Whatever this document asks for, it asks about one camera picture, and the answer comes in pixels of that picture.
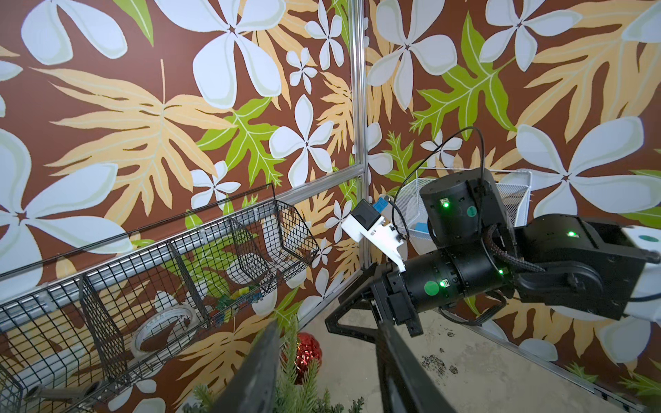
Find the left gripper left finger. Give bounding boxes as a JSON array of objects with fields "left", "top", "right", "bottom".
[{"left": 208, "top": 321, "right": 282, "bottom": 413}]

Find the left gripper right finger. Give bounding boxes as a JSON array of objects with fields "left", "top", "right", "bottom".
[{"left": 375, "top": 322, "right": 456, "bottom": 412}]

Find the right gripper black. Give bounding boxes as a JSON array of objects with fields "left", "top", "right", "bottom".
[{"left": 325, "top": 263, "right": 423, "bottom": 343}]

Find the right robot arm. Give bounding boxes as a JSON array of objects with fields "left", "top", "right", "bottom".
[{"left": 325, "top": 166, "right": 660, "bottom": 343}]

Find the small green christmas tree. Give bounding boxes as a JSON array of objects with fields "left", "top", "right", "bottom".
[{"left": 182, "top": 319, "right": 365, "bottom": 412}]

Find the blue object in basket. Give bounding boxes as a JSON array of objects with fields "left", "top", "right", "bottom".
[{"left": 413, "top": 222, "right": 429, "bottom": 234}]

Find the white tape roll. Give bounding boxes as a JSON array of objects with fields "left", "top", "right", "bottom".
[{"left": 129, "top": 305, "right": 200, "bottom": 361}]

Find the white mesh basket right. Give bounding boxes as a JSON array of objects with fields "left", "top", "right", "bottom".
[{"left": 394, "top": 167, "right": 532, "bottom": 241}]

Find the black wire basket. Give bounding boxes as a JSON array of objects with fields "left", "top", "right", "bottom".
[{"left": 1, "top": 197, "right": 319, "bottom": 412}]

